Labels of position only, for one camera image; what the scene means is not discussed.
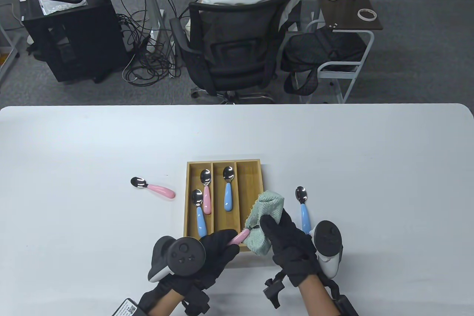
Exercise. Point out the person's right hand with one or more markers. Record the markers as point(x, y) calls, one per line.
point(296, 256)

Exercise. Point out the person's left hand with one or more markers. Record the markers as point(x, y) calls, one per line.
point(218, 256)

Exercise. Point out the black and white controller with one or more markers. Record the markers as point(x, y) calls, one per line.
point(185, 256)
point(327, 236)

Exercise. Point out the green fish scale cleaning cloth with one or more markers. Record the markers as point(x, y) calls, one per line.
point(272, 203)

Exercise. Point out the person's right forearm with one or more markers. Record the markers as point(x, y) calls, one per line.
point(318, 297)

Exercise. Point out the person's left forearm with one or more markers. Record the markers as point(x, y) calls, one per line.
point(166, 303)

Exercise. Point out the bamboo cutlery tray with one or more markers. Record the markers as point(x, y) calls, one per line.
point(250, 182)

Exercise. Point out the black mesh office chair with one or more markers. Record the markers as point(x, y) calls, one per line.
point(233, 60)

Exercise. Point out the black bag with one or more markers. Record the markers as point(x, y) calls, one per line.
point(322, 49)

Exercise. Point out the white tape roll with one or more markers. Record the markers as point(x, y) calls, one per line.
point(361, 15)

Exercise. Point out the black cabinet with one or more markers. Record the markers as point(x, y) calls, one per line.
point(81, 45)

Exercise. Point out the silver foil bag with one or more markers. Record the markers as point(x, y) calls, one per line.
point(55, 6)

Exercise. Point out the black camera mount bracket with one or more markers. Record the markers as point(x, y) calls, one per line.
point(198, 303)
point(274, 292)

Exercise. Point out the brown side table white frame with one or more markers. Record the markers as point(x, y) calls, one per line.
point(348, 5)

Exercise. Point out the white metal frame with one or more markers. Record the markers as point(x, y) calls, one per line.
point(13, 47)

